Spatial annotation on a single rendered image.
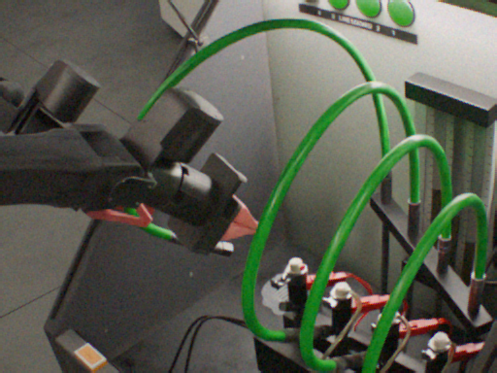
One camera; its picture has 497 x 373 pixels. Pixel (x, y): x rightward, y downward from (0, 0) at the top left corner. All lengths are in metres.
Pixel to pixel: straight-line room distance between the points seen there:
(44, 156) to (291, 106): 0.71
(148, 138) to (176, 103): 0.04
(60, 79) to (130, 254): 0.41
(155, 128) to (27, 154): 0.16
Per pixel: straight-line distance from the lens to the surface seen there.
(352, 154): 1.22
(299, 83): 1.24
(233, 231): 0.83
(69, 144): 0.67
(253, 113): 1.28
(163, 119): 0.72
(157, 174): 0.75
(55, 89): 0.89
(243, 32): 0.87
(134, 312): 1.26
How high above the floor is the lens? 1.74
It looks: 33 degrees down
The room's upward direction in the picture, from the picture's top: 7 degrees counter-clockwise
